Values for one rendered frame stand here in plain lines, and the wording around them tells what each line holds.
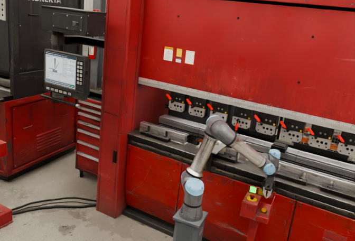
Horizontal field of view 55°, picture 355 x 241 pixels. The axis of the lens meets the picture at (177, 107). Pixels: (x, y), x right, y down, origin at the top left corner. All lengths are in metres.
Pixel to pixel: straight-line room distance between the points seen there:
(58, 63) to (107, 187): 1.29
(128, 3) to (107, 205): 1.92
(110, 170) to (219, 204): 1.09
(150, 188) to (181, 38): 1.41
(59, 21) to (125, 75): 0.68
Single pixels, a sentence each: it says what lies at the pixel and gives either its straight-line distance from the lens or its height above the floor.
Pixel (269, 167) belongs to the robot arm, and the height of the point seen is 1.15.
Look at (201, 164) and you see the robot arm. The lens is 2.25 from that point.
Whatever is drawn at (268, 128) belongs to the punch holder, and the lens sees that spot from 2.75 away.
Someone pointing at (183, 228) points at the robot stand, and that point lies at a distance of 2.28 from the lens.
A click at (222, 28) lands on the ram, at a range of 2.78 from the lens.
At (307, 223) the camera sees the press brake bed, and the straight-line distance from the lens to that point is 2.85.
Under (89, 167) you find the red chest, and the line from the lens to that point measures 4.11.
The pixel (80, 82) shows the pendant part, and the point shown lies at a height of 1.39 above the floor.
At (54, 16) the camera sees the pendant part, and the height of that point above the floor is 1.87.
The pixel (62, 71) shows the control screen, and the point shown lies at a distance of 3.00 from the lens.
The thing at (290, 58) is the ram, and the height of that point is 1.78.
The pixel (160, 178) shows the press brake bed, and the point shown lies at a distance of 3.19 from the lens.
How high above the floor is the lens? 2.01
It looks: 16 degrees down
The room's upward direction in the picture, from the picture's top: 6 degrees clockwise
